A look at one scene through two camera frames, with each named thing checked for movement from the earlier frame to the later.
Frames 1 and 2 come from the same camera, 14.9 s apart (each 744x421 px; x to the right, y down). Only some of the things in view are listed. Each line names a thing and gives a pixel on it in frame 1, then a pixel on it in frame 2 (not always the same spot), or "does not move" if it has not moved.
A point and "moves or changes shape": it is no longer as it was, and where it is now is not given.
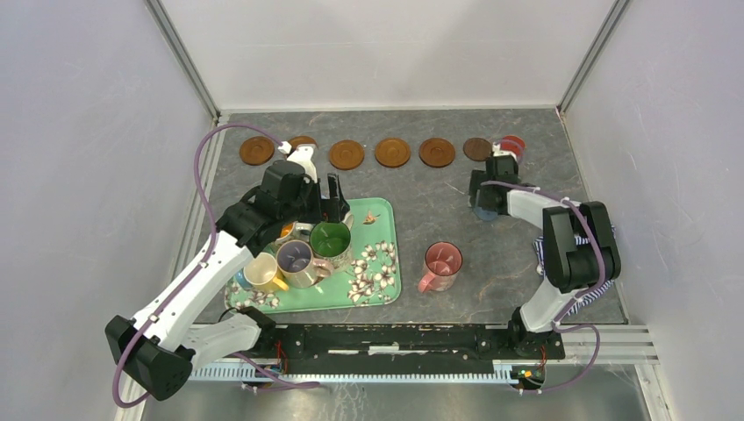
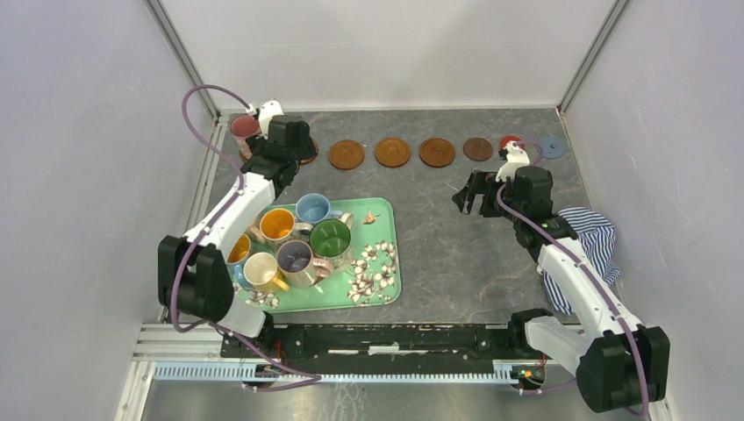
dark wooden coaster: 477,149 does not move
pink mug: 442,262 to 242,127
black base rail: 411,347 does not move
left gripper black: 337,205 to 306,149
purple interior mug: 296,266 does not move
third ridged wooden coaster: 346,154 does not move
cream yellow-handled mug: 260,273 does not move
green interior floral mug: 332,240 does not move
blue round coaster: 485,215 moves or changes shape
